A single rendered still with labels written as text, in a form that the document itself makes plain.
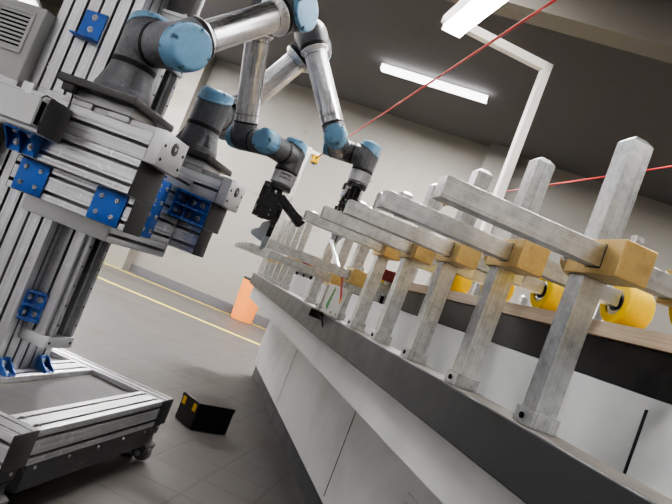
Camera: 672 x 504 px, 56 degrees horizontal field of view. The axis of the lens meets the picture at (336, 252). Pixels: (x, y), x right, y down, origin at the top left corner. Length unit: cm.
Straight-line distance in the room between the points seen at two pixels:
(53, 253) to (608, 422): 151
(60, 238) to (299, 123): 741
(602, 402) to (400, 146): 787
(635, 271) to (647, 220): 812
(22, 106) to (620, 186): 130
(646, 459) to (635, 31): 378
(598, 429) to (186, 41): 122
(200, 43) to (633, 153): 107
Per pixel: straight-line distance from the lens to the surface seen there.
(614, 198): 96
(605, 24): 462
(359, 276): 202
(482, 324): 115
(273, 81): 233
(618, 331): 119
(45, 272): 201
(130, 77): 174
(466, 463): 108
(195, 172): 212
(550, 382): 93
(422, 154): 885
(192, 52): 166
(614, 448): 113
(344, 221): 153
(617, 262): 88
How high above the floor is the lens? 77
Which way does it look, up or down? 4 degrees up
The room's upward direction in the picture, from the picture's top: 21 degrees clockwise
